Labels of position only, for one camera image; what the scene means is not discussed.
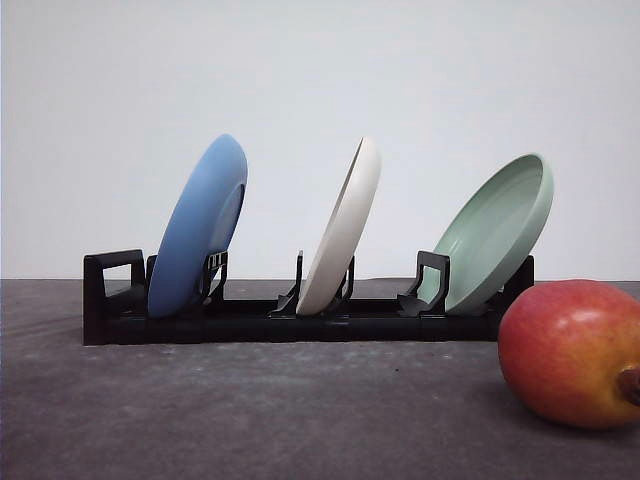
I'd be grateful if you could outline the green plate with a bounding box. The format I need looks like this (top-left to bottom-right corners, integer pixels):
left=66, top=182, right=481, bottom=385
left=419, top=154, right=554, bottom=314

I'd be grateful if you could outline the black dish rack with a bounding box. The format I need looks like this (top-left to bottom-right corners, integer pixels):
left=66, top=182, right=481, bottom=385
left=83, top=249, right=536, bottom=345

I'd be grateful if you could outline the blue plate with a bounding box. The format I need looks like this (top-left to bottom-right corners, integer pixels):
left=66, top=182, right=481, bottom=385
left=148, top=134, right=248, bottom=319

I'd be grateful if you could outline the white plate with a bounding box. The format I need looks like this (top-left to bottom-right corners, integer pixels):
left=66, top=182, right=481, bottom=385
left=296, top=136, right=383, bottom=316

